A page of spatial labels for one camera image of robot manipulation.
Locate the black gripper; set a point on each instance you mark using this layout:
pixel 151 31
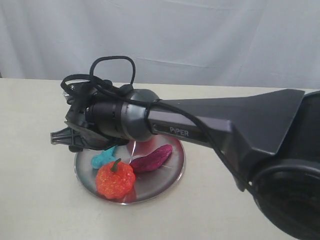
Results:
pixel 94 126

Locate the turquoise toy bone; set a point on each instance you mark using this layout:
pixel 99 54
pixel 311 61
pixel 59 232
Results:
pixel 103 158

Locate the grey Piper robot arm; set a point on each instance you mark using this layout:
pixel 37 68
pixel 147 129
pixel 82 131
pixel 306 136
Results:
pixel 269 142

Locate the orange toy pumpkin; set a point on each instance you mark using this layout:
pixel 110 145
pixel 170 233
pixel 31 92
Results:
pixel 115 180

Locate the purple sweet potato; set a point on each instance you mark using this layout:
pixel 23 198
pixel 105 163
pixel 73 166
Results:
pixel 152 161

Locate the round stainless steel plate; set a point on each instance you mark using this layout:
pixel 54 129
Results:
pixel 148 185

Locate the light blue backdrop cloth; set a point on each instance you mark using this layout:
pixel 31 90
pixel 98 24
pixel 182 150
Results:
pixel 248 43

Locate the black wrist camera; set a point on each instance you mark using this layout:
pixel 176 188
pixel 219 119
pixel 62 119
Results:
pixel 82 90

